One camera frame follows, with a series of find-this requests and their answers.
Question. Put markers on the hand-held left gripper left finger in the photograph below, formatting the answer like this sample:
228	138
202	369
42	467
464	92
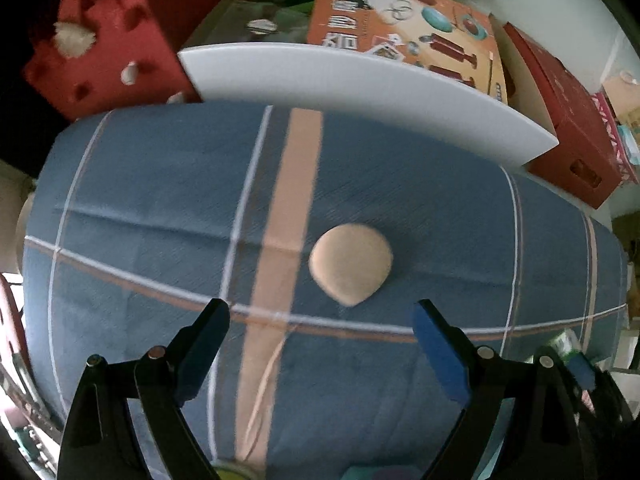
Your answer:
200	355

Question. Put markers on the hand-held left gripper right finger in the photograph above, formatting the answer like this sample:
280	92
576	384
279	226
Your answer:
440	350

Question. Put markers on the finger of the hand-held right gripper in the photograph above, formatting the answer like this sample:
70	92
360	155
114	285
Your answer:
582	370

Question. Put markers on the beige makeup puff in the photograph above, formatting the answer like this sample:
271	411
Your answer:
350	262

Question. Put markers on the blue plaid tablecloth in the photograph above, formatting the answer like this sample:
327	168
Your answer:
150	210

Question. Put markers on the red plastic stool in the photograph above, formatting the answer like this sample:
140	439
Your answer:
7	320

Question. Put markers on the pale blue packet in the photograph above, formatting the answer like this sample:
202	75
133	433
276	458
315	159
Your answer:
631	140

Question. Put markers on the red white patterned gift box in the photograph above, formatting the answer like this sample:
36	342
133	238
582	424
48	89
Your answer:
615	130

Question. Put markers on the red cardboard box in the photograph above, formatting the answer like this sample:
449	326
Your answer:
565	110

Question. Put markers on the beige carton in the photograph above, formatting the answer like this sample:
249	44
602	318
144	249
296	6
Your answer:
622	90

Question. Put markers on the red felt handbag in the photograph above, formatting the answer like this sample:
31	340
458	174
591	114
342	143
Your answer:
100	60

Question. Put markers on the orange printed box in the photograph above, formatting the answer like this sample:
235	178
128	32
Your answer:
400	20

